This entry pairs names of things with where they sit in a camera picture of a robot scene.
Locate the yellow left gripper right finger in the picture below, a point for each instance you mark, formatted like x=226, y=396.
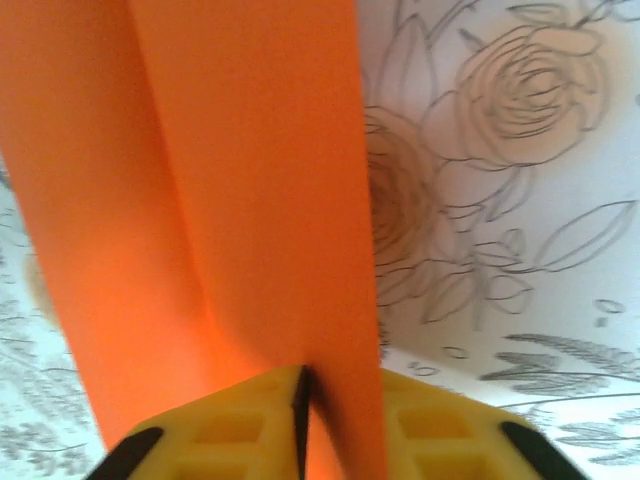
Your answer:
x=450, y=440

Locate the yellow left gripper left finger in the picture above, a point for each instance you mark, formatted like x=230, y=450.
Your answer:
x=225, y=430

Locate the floral patterned table cover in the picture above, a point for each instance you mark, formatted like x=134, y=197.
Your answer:
x=500, y=200

